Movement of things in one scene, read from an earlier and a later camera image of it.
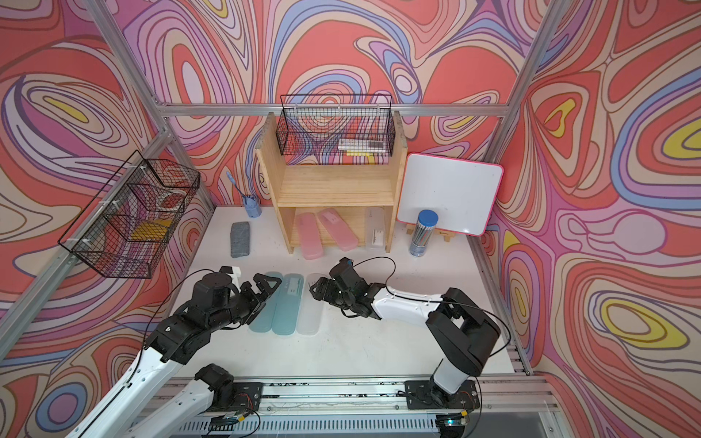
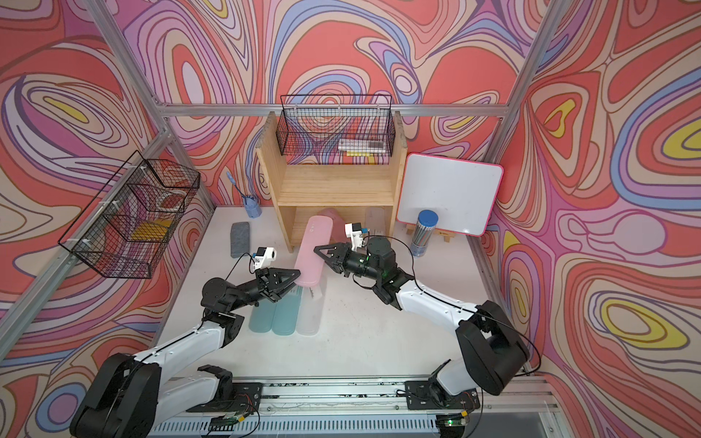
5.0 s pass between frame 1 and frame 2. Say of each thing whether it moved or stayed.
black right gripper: moved
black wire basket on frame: stayed
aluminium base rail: stayed
